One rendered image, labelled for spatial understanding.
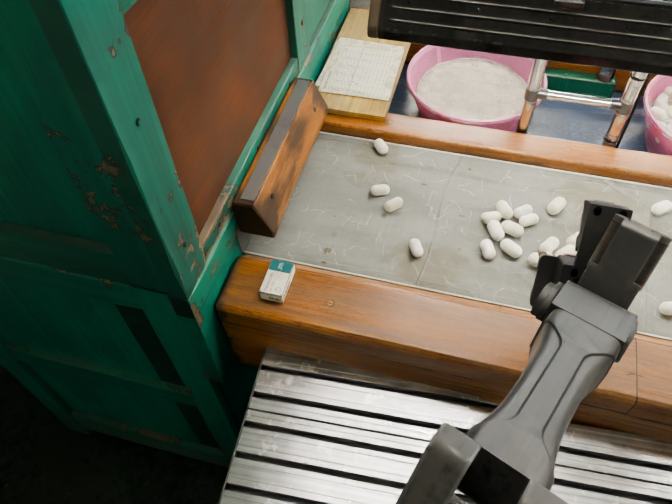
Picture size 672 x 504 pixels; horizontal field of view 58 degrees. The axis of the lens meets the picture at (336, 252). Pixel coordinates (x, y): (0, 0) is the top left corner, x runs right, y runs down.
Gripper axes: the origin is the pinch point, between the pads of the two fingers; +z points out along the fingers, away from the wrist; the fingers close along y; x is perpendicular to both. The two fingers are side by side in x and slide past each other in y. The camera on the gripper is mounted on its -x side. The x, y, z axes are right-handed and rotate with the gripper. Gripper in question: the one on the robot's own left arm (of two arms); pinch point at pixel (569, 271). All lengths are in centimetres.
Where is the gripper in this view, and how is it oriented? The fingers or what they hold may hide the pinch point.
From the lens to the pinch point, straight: 85.0
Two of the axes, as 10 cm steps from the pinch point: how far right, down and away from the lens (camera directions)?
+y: -9.6, -1.9, 1.9
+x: -1.5, 9.6, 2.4
